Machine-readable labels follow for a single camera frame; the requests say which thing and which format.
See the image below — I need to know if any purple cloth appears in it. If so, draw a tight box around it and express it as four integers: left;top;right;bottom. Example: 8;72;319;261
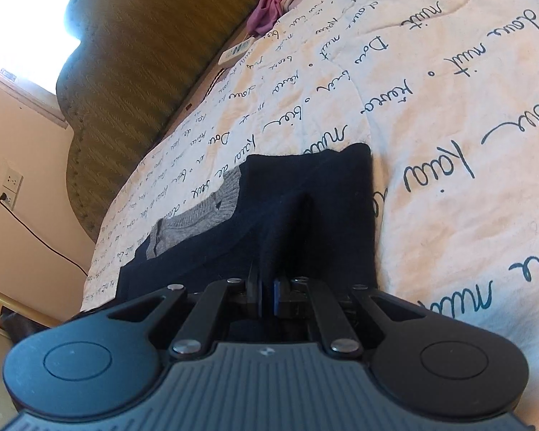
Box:
245;0;303;37

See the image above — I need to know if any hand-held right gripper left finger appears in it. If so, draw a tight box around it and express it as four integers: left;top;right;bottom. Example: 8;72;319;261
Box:
100;273;267;356

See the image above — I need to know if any black power cable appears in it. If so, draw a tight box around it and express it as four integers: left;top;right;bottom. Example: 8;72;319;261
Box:
0;194;89;277

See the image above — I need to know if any olive upholstered headboard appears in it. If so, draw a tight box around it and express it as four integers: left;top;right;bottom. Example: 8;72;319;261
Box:
55;0;307;244

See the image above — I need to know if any white script printed blanket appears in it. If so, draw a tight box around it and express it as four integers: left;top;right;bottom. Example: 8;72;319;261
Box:
80;0;539;431

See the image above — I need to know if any white power strip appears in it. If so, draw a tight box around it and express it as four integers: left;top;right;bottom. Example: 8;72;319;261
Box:
218;37;255;66

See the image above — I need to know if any gold cylindrical appliance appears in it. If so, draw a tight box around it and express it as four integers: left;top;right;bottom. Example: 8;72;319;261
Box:
0;282;66;329

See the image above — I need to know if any bright window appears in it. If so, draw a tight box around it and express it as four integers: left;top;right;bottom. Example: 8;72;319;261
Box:
0;0;84;123

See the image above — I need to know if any white wall socket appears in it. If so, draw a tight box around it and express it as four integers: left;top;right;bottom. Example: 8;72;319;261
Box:
1;167;24;210

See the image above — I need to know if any tan striped bed sheet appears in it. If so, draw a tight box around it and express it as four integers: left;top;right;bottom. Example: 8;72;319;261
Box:
159;0;326;142

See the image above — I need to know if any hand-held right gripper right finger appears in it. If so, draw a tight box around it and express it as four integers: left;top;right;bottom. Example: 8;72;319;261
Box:
273;277;434;356

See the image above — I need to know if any navy and grey knit sweater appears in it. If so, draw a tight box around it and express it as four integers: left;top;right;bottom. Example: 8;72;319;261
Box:
116;142;381;320

